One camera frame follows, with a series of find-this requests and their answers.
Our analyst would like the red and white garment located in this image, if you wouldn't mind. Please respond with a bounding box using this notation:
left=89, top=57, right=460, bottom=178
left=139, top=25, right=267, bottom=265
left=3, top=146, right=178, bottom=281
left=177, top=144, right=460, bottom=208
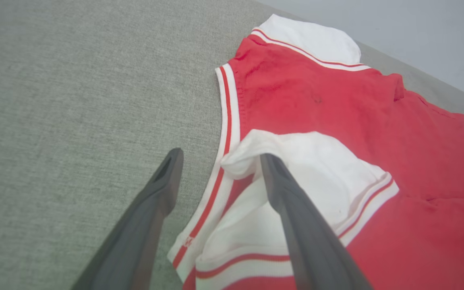
left=167, top=14, right=464, bottom=290

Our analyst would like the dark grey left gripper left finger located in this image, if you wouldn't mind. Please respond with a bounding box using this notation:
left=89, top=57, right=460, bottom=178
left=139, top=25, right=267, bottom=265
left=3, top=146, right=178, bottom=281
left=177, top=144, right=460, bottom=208
left=71, top=147, right=184, bottom=290

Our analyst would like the grey fabric sofa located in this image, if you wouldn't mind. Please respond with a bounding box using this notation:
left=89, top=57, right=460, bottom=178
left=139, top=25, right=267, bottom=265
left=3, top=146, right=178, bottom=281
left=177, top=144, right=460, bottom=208
left=0, top=0, right=464, bottom=290

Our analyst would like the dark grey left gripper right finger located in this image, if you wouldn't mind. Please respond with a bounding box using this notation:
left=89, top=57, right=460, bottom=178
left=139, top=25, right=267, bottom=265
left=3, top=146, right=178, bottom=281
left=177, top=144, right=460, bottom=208
left=260, top=153, right=373, bottom=290

